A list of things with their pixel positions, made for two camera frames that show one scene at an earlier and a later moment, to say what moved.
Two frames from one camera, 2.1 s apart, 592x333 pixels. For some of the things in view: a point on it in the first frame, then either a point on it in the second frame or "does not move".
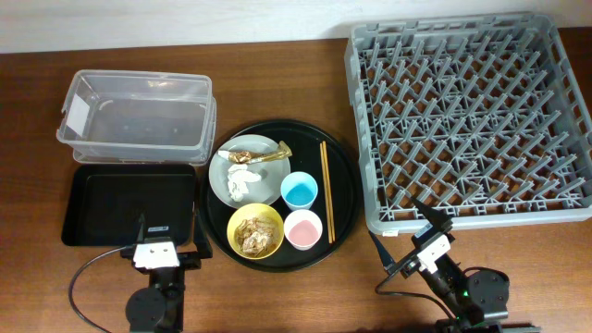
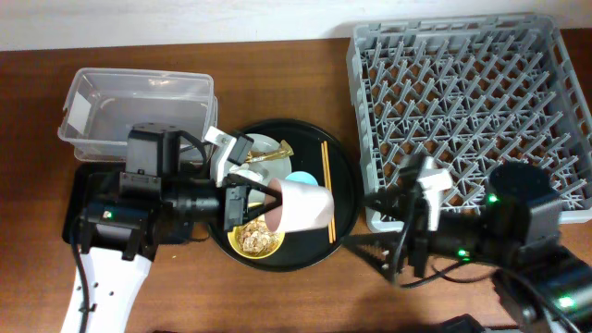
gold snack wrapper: x=242 y=157 does not move
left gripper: x=191 y=260 to x=239 y=201
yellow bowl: x=255 y=231 does not move
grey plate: x=267 y=190 does not move
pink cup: x=302 y=228 to x=303 y=206
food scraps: x=256 y=236 does not move
